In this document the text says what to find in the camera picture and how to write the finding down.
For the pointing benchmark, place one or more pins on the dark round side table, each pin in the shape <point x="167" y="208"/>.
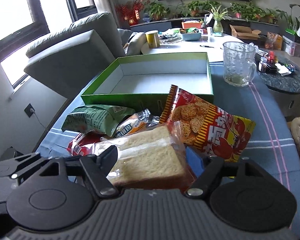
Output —
<point x="285" y="89"/>

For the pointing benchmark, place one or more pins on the open cardboard box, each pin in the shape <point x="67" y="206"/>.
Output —
<point x="244" y="33"/>

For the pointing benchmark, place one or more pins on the orange packaged bread bun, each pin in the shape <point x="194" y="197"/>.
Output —
<point x="136" y="122"/>

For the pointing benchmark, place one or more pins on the potted green plant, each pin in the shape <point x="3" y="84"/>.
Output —
<point x="156" y="10"/>

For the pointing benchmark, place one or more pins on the gold tin can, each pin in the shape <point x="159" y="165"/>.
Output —
<point x="152" y="38"/>

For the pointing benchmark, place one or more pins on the red snack packet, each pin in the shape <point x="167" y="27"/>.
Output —
<point x="84" y="143"/>

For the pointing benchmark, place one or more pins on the red yellow lobster snack bag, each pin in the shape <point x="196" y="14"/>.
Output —
<point x="207" y="127"/>

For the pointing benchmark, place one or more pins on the round white coffee table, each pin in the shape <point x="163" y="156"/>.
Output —
<point x="212" y="45"/>

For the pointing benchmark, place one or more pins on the grey sofa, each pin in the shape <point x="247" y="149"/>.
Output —
<point x="67" y="60"/>

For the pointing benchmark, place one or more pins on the blue tray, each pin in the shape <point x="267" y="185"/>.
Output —
<point x="191" y="36"/>

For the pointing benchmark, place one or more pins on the spider plant in vase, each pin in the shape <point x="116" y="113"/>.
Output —
<point x="218" y="13"/>

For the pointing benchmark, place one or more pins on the packaged white bread sandwich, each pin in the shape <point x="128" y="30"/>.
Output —
<point x="151" y="159"/>

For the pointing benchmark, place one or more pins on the blue striped tablecloth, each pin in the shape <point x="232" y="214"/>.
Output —
<point x="271" y="144"/>

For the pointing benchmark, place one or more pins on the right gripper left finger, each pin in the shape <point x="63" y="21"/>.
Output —
<point x="95" y="170"/>

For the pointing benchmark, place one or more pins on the wall socket with plug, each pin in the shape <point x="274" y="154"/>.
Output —
<point x="29" y="110"/>

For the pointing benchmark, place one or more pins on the green cardboard box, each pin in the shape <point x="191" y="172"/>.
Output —
<point x="144" y="81"/>

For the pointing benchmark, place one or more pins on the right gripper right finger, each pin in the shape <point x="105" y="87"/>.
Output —
<point x="207" y="170"/>

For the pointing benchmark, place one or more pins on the clear glass mug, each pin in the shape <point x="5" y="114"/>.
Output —
<point x="239" y="63"/>

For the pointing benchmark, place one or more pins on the red festive decoration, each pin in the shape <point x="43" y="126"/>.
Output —
<point x="130" y="12"/>

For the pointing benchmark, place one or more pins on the green snack bag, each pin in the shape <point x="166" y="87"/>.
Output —
<point x="102" y="119"/>

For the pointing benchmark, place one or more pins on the clear plastic storage bin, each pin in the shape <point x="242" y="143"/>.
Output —
<point x="290" y="47"/>

